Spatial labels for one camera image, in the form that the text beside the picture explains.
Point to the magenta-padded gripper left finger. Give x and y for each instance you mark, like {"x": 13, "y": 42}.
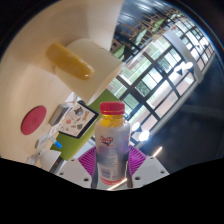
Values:
{"x": 73, "y": 171}

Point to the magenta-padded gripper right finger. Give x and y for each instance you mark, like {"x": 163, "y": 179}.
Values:
{"x": 150, "y": 170}

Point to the clear red-capped drink bottle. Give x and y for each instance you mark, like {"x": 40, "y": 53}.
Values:
{"x": 112, "y": 150}

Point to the long curved light strip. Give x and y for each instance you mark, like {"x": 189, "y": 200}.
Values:
{"x": 156, "y": 151}

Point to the green upholstered bench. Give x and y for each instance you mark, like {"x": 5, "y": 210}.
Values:
{"x": 76, "y": 146}

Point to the small blue-capped white bottle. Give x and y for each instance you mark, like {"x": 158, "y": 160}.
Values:
{"x": 56, "y": 143}

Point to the group of pendant ceiling lamps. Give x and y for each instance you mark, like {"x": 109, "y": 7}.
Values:
{"x": 143, "y": 135}

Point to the black tablet with stickers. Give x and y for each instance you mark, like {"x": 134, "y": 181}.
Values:
{"x": 78, "y": 120}

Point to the small dark flat box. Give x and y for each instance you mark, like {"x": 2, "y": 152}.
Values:
{"x": 59, "y": 114}

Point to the flat round red coaster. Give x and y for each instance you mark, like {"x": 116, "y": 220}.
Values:
{"x": 33, "y": 120}

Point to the group of wooden green-seated chairs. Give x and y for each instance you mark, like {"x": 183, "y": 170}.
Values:
{"x": 143, "y": 30}

